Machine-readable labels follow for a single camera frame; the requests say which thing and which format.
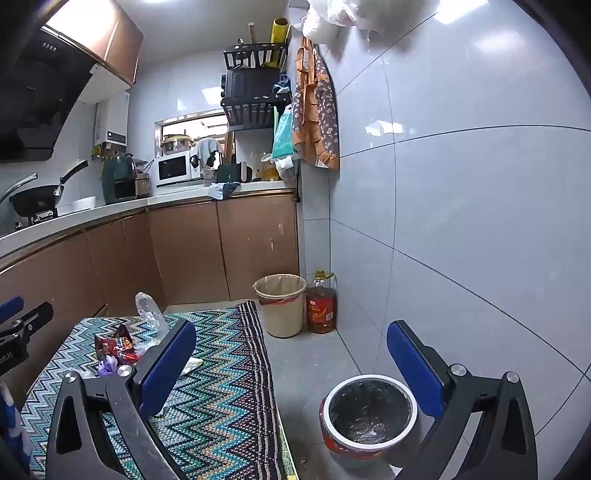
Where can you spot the wooden rolling pin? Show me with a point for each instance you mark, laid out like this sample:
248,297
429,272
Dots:
252,39

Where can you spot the black toaster oven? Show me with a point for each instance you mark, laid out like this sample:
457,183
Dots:
251,83

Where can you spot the red trash can white rim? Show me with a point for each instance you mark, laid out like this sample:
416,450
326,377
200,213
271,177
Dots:
367,415

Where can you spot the dark green small appliance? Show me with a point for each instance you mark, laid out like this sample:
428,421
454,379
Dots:
231,173

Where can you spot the brown lower cabinets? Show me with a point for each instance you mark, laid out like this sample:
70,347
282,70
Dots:
184,249

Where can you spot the blue cloth on rack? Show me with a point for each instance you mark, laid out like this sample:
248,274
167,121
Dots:
281,85

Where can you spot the black kitchen rack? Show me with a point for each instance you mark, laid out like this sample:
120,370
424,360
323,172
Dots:
256,115

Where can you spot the beige trash bin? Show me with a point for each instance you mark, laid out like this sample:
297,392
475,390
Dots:
280,307

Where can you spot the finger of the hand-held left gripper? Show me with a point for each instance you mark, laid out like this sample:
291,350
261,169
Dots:
36,316
11,308

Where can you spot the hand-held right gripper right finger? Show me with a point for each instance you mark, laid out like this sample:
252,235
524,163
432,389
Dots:
413,369

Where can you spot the dark red snack packet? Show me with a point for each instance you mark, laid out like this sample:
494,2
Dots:
123,336

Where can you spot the black frying pan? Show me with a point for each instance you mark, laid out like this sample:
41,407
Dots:
39,196

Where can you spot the dark green air fryer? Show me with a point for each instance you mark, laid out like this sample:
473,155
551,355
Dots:
117,180

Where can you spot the large cooking oil bottle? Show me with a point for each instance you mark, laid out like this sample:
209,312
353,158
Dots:
322,309

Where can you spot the gas stove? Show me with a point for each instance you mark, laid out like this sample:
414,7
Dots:
34,218

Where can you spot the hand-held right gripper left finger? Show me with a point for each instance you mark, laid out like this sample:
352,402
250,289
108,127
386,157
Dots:
166,364

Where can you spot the white microwave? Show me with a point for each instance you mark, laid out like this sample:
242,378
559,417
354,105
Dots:
174,168

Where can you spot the bright red snack packet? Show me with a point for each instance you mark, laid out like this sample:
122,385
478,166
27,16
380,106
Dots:
105,347

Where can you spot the purple wrapper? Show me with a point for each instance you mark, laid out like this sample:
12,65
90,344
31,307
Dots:
108,367

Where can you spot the brown upper cabinet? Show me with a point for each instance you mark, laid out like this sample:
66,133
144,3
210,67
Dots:
111,37

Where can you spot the black range hood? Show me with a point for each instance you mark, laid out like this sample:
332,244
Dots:
32,83

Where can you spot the yellow oil bottle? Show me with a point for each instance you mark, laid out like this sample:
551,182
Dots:
268,170

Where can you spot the zigzag knitted mat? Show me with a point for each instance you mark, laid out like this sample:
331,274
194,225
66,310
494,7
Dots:
217,369

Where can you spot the teal bag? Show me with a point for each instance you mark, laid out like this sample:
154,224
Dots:
284,136

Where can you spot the grey hanging cloth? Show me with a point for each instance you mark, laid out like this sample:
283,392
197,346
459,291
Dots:
205,148

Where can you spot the blue grey cloth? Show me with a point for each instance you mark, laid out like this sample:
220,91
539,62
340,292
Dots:
223,190

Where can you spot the white water heater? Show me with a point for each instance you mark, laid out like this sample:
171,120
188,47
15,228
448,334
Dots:
113,117

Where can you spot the white tissue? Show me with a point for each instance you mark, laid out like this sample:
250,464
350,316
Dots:
191,365

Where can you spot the yellow wrap roll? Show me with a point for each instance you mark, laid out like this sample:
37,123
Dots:
279,39

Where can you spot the golden pot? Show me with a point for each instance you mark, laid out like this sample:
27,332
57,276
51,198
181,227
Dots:
175,144

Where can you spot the white hanging plastic bag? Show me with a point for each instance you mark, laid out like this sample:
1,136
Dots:
360,11

